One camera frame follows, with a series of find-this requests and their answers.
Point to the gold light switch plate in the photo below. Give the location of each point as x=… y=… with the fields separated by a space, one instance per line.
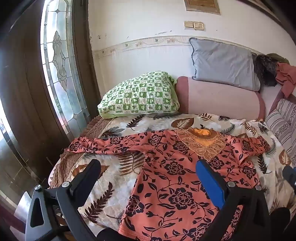
x=194 y=25

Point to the framed wall picture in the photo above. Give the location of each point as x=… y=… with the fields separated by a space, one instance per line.
x=202 y=4

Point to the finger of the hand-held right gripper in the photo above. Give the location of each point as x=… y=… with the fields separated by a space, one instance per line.
x=290 y=173

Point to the grey pillow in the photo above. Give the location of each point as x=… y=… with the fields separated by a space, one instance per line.
x=222 y=62

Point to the striped cushion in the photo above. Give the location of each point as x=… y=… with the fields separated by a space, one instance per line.
x=282 y=125

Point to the pink bolster pillow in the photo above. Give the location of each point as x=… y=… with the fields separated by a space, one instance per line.
x=215 y=99
x=270 y=97

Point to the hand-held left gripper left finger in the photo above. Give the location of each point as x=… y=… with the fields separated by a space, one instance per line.
x=89 y=172

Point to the brown quilted bedspread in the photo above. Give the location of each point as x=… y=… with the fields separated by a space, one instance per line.
x=67 y=166

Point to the stained glass window panel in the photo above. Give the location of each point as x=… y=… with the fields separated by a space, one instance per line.
x=62 y=69

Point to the rust coloured cloth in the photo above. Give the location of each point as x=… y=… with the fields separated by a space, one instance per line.
x=286 y=76

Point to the olive cloth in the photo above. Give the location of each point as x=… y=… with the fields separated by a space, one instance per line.
x=278 y=58

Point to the dark wooden door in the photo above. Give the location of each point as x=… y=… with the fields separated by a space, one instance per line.
x=23 y=92

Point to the leaf print fleece blanket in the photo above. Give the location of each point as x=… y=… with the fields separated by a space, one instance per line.
x=111 y=162

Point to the orange floral blouse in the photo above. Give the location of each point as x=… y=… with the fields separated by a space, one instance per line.
x=166 y=185

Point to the green checkered pillow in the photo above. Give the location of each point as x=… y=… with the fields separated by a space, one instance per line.
x=141 y=95

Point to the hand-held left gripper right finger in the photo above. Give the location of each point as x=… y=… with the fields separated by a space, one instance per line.
x=210 y=183

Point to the dark furry cloth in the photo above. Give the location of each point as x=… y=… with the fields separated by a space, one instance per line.
x=264 y=71

